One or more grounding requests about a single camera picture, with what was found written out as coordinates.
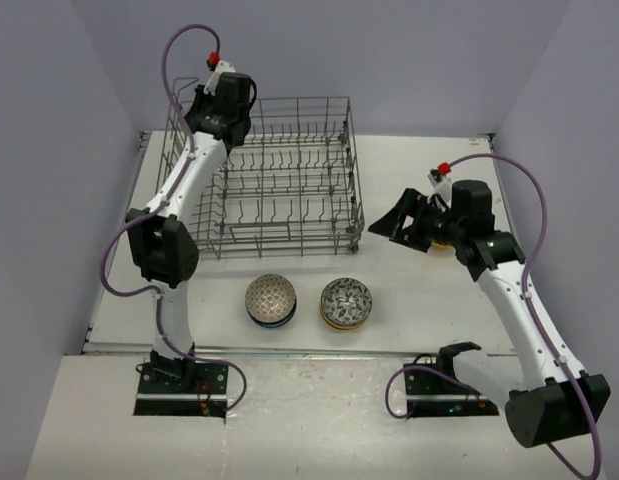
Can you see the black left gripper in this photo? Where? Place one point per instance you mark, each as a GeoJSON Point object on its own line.
{"type": "Point", "coordinates": [200, 99]}

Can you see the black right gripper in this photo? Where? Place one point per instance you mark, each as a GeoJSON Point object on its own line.
{"type": "Point", "coordinates": [416, 205]}

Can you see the pink patterned bowl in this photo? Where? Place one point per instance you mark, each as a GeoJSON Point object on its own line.
{"type": "Point", "coordinates": [345, 301]}

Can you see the yellow teal flower bowl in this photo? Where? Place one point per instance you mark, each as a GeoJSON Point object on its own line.
{"type": "Point", "coordinates": [345, 328]}

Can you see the brown lattice pattern bowl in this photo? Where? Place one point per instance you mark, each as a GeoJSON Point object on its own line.
{"type": "Point", "coordinates": [270, 297]}

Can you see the blue white floral bowl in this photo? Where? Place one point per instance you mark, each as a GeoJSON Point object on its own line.
{"type": "Point", "coordinates": [272, 325]}

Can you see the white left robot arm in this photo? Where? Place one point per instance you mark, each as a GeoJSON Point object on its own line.
{"type": "Point", "coordinates": [161, 245]}

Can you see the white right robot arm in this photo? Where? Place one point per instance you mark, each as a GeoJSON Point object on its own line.
{"type": "Point", "coordinates": [551, 397]}

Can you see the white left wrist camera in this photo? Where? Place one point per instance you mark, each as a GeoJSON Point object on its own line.
{"type": "Point", "coordinates": [217, 67]}

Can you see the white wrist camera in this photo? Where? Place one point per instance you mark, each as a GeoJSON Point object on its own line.
{"type": "Point", "coordinates": [217, 67]}
{"type": "Point", "coordinates": [440, 181]}

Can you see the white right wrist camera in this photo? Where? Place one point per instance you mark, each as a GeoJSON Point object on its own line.
{"type": "Point", "coordinates": [440, 181]}

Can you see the grey wire dish rack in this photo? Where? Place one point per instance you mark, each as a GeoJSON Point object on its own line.
{"type": "Point", "coordinates": [292, 188]}

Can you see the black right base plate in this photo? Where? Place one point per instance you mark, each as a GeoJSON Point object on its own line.
{"type": "Point", "coordinates": [430, 396]}

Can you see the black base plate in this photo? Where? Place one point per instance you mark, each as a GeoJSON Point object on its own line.
{"type": "Point", "coordinates": [200, 393]}
{"type": "Point", "coordinates": [430, 396]}

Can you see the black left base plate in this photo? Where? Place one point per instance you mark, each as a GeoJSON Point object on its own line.
{"type": "Point", "coordinates": [200, 393]}

